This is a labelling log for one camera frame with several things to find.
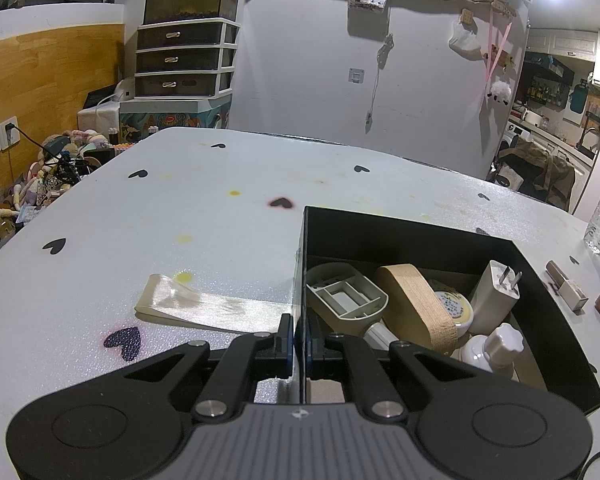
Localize white plug charger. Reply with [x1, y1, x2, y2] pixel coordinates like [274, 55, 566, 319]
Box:
[469, 259, 524, 337]

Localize round cream tin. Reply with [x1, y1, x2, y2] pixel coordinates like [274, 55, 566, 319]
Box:
[432, 290, 475, 337]

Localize white hanging pouch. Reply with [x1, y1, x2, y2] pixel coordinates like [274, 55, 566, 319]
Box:
[449, 25, 483, 56]

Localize white washing machine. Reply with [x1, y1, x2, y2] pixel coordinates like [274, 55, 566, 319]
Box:
[500, 121, 534, 152]

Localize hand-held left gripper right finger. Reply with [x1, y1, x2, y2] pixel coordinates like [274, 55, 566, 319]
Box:
[304, 316, 477, 421]

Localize white appliance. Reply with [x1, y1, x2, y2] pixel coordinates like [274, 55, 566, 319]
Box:
[77, 78, 136, 134]

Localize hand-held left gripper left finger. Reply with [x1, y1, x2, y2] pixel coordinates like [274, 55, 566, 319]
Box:
[122, 312, 297, 423]

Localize pink hanging ribbons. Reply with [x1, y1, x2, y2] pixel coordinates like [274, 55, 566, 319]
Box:
[479, 2, 514, 111]

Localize white pump bottle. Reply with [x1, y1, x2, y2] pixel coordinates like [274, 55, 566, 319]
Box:
[457, 323, 525, 379]

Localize grey compartment tray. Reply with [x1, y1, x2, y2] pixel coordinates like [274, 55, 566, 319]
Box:
[306, 262, 390, 337]

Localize white three-drawer unit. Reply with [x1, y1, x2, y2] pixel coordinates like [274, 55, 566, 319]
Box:
[134, 18, 241, 100]

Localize clear plastic strip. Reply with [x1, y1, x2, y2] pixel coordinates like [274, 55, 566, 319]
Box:
[133, 273, 301, 334]

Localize blue hanging bottle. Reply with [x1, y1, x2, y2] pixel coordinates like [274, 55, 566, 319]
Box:
[569, 80, 589, 114]

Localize pile of plush toys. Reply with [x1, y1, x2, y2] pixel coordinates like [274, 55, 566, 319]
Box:
[0, 130, 117, 257]

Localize white plush sheep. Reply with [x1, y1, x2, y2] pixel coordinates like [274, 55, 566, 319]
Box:
[485, 81, 512, 105]

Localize black storage box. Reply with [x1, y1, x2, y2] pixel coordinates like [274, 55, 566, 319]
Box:
[292, 205, 600, 416]

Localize oval wooden box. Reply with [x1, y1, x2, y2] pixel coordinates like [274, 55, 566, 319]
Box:
[372, 263, 456, 357]

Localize brown and white lipstick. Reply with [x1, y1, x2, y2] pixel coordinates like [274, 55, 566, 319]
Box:
[545, 260, 590, 312]

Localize black kitchen shelf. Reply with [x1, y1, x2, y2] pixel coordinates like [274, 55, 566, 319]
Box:
[522, 52, 576, 109]

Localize brown cloth on chair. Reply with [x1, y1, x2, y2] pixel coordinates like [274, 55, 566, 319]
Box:
[495, 139, 576, 209]

